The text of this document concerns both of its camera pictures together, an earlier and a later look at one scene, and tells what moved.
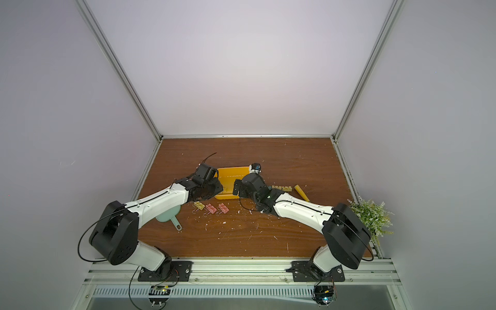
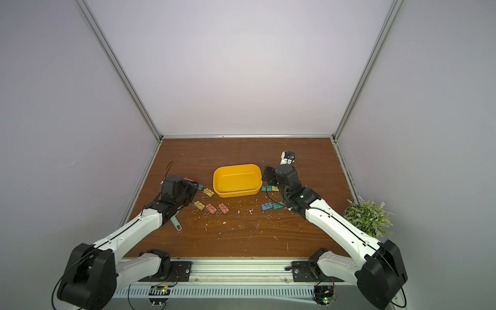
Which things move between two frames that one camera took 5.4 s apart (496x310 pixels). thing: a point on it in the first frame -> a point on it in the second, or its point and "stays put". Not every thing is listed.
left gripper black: [216, 181] -> [192, 187]
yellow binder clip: [199, 205] stays put
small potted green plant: [375, 217] stays put
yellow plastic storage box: [227, 177] stays put
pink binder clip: [210, 208] stays put
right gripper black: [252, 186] -> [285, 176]
